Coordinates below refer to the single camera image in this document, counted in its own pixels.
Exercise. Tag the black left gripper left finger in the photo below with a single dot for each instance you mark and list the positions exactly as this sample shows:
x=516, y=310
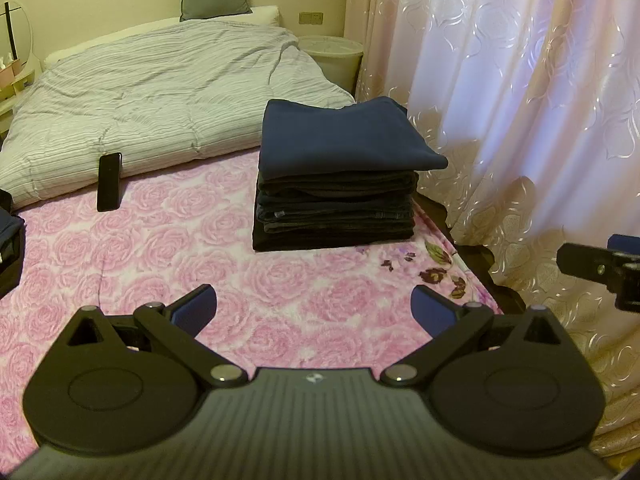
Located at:
x=154, y=347

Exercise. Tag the navy blue garment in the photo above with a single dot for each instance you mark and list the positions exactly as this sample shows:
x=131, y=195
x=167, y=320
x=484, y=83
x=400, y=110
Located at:
x=300, y=140

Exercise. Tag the black phone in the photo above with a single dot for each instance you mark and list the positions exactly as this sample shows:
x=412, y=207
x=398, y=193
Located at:
x=108, y=198

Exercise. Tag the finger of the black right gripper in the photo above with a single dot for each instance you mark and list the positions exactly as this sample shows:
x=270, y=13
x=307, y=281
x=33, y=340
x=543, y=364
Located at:
x=616, y=267

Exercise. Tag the white bedside shelf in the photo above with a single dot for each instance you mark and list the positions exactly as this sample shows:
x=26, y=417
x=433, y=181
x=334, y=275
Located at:
x=20, y=68

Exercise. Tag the grey striped duvet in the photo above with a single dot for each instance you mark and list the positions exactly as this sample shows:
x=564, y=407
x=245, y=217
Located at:
x=189, y=91

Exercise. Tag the stack of folded dark clothes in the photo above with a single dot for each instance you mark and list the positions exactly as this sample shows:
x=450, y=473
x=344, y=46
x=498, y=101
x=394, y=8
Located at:
x=348, y=208

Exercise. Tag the white laundry basket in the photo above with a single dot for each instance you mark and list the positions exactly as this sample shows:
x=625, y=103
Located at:
x=338, y=57

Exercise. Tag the pile of unfolded dark clothes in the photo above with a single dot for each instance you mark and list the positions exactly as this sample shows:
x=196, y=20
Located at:
x=12, y=245

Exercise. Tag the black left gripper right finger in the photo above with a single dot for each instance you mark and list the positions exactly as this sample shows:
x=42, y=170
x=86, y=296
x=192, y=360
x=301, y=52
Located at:
x=472, y=345

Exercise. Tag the pink floral bedspread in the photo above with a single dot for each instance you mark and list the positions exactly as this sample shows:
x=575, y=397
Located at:
x=173, y=231

